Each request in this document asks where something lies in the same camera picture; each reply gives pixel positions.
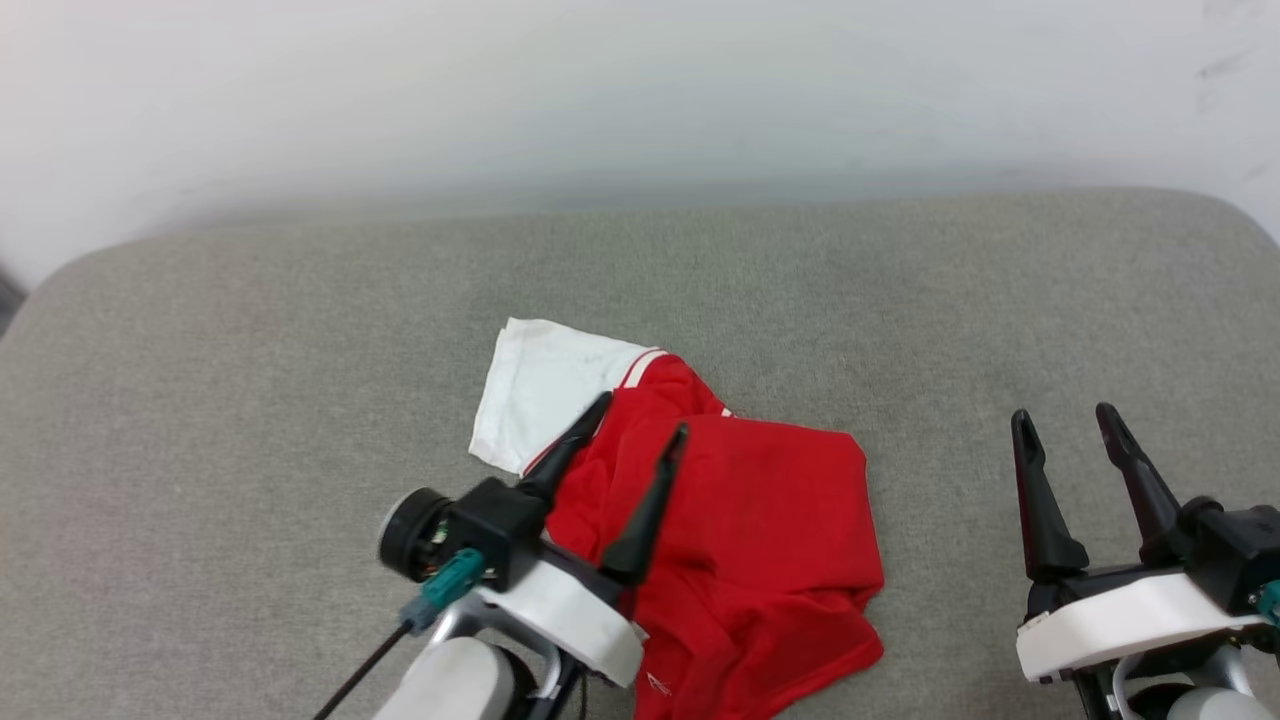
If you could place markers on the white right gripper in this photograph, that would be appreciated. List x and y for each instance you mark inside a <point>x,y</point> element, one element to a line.
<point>1130,615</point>

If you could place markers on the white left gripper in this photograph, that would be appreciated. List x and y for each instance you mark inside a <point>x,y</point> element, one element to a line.
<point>585,620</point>

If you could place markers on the red and white garment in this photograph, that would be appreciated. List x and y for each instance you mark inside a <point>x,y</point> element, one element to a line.
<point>770,530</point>

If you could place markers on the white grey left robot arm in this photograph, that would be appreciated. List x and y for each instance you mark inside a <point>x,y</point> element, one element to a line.
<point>455,685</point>

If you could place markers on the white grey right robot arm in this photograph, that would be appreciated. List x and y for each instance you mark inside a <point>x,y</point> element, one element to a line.
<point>1215,706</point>

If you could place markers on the grey fabric sofa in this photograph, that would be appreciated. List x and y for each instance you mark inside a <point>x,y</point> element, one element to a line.
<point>250,400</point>

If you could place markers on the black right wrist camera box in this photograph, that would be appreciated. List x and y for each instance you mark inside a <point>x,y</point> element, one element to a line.
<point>1235,555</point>

